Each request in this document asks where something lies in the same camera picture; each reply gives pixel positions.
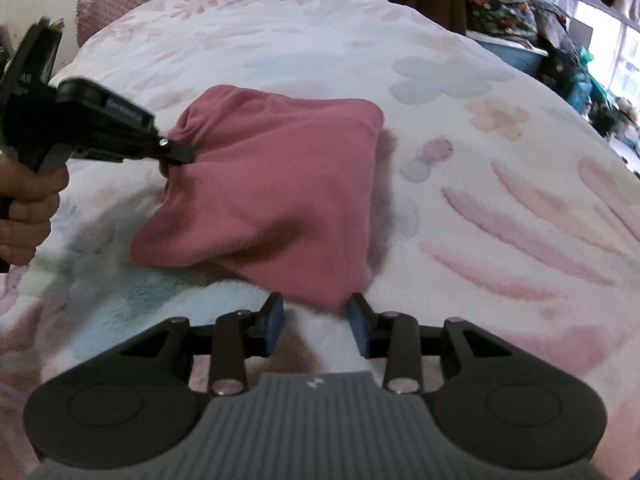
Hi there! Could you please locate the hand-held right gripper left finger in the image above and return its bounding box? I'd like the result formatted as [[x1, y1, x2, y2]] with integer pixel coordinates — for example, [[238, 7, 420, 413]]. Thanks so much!
[[107, 291, 286, 398]]

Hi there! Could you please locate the pink turtleneck sweater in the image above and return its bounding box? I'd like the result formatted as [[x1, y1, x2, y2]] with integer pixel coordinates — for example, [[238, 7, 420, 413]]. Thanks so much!
[[130, 85, 386, 311]]

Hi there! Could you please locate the person's left hand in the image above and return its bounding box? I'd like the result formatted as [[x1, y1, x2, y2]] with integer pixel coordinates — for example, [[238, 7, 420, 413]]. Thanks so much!
[[0, 160, 70, 267]]

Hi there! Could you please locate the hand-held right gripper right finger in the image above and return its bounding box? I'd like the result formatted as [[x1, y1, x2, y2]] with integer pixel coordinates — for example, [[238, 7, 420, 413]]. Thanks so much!
[[347, 291, 526, 396]]

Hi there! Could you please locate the floral fleece blanket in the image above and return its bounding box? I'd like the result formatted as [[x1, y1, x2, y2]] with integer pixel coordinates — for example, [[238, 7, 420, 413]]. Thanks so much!
[[0, 0, 640, 411]]

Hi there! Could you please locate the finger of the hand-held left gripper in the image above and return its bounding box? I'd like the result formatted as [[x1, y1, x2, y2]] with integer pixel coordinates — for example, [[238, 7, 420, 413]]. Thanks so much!
[[142, 135, 196, 166]]

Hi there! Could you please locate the blue storage bin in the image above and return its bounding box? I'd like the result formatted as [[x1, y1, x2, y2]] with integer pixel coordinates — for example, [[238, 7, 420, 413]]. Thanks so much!
[[467, 30, 548, 78]]

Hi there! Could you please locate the pile of colourful clothes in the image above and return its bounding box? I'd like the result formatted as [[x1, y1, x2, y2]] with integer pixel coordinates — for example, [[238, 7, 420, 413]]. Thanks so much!
[[462, 0, 640, 136]]

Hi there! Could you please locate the green plastic bag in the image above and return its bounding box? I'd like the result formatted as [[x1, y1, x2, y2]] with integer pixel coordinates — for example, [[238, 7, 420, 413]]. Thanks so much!
[[575, 45, 608, 96]]

